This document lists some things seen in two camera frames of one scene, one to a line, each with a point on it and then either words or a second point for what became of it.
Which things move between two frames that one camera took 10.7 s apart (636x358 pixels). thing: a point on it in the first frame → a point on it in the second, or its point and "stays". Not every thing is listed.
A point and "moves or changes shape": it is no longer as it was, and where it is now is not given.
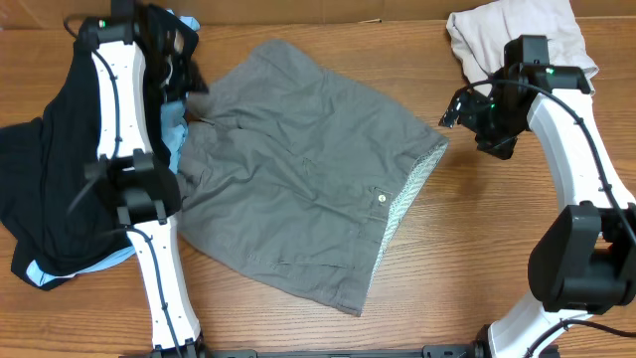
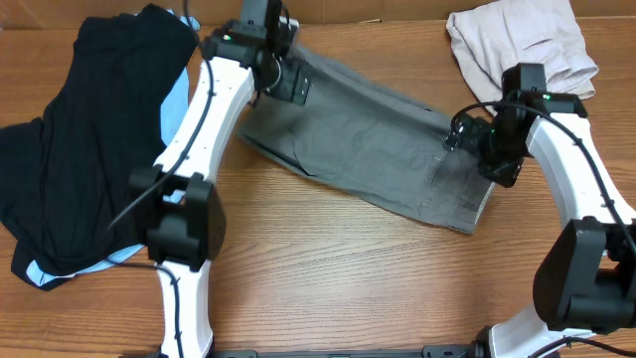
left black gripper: (191, 82) → (286, 89)
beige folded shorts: (479, 36) stays
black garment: (59, 211) stays
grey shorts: (294, 177) moves or changes shape
